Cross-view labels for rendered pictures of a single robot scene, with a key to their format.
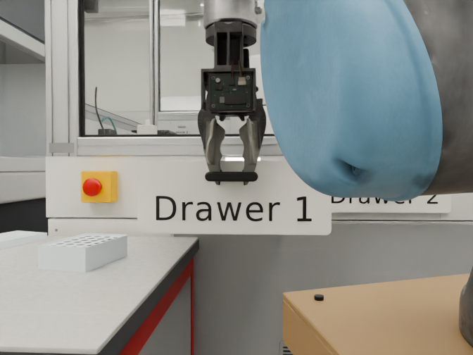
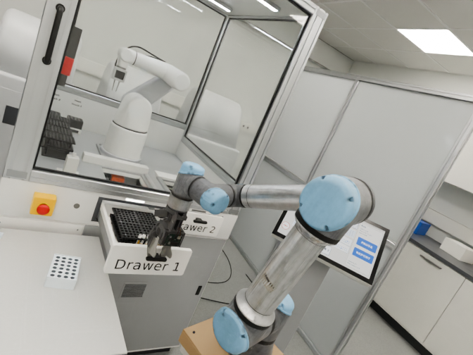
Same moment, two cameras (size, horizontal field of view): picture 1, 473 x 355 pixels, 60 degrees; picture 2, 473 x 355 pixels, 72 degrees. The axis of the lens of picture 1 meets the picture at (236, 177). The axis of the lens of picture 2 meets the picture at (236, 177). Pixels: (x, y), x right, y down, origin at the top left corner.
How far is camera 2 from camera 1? 83 cm
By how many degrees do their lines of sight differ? 41
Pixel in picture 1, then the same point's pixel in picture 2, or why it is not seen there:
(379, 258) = not seen: hidden behind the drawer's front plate
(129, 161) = (66, 190)
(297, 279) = not seen: hidden behind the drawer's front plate
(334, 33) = (238, 344)
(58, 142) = (15, 170)
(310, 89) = (229, 340)
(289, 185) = (174, 258)
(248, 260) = not seen: hidden behind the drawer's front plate
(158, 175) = (121, 251)
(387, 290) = (208, 325)
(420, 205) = (206, 232)
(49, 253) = (53, 280)
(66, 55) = (36, 116)
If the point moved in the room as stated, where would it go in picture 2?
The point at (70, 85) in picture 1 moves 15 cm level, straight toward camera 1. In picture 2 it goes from (34, 135) to (56, 153)
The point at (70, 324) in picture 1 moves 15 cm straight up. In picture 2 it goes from (106, 339) to (123, 294)
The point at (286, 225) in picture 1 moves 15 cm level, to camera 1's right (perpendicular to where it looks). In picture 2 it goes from (167, 272) to (202, 271)
